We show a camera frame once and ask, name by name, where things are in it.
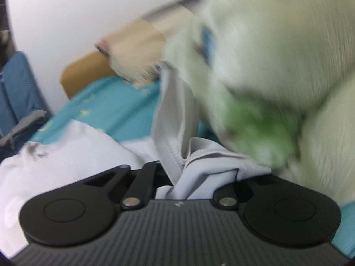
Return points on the tan padded headboard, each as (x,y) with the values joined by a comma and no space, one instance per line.
(83,74)

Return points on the teal printed bed sheet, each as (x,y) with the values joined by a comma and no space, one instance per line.
(116,108)

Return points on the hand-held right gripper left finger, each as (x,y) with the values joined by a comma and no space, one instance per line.
(147,174)

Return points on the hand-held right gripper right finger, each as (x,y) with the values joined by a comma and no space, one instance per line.
(226,194)

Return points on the green printed fleece blanket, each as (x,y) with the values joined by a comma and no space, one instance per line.
(277,61)

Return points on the grey seat cushion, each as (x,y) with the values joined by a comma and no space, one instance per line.
(30,119)

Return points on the white t-shirt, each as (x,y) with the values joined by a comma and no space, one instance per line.
(69,149)

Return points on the blue covered chair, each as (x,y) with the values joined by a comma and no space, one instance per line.
(19,88)

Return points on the plaid pillow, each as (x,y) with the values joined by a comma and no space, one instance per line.
(133,50)

